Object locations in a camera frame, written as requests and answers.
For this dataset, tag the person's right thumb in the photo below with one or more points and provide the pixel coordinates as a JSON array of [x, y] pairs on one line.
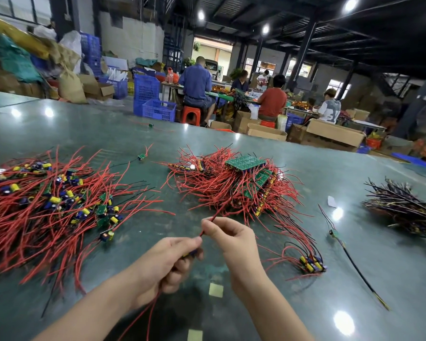
[[214, 236]]

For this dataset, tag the green tarp bundle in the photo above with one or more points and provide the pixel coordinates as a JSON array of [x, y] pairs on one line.
[[16, 60]]

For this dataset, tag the round ceiling lamp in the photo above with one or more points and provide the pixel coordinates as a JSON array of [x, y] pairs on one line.
[[265, 29], [350, 3], [201, 14]]

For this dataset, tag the white paper scrap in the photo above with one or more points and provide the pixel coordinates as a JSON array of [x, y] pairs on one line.
[[332, 201]]

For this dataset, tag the person's left hand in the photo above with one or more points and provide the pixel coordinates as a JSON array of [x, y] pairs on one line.
[[159, 266]]

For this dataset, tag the flat cardboard box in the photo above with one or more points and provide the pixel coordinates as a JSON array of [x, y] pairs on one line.
[[266, 132]]

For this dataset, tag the large long cardboard box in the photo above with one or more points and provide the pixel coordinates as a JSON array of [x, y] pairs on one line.
[[335, 133]]

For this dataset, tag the large green circuit board panel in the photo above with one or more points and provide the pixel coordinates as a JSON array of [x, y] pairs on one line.
[[245, 162]]

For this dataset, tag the person's left thumb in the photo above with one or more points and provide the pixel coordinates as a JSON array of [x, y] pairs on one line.
[[186, 242]]

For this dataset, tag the stack of blue crates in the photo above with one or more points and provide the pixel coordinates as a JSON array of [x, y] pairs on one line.
[[91, 53]]

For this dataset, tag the yellow tape square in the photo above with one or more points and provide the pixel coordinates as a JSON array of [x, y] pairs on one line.
[[195, 335], [216, 290]]

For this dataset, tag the tall blue plastic crate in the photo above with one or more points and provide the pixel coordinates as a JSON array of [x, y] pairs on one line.
[[145, 90]]

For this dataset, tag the blue crate with white papers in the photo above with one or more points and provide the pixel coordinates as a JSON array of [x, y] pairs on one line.
[[118, 88]]

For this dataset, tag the person's right hand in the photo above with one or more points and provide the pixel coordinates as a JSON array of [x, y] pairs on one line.
[[239, 248]]

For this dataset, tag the person's left forearm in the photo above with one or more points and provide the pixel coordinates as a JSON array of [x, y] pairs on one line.
[[92, 312]]

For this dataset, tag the open brown cardboard box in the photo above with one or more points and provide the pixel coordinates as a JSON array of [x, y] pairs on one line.
[[96, 89]]

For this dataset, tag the red plastic stool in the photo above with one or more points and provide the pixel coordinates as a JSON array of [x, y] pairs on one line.
[[191, 115], [268, 124]]

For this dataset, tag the dark steel pillar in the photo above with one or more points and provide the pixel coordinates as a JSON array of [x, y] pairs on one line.
[[303, 49]]

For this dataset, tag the white van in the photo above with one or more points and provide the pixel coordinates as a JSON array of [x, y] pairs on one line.
[[212, 69]]

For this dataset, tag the tan woven sack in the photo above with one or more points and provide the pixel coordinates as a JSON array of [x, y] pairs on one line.
[[71, 86]]

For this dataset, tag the person's right forearm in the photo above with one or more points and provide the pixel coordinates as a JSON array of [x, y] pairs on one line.
[[269, 312]]

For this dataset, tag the low blue plastic crate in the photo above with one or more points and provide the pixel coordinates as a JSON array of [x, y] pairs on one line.
[[159, 110]]

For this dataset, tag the small green circuit board panel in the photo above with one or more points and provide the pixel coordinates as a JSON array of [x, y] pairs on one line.
[[262, 178]]

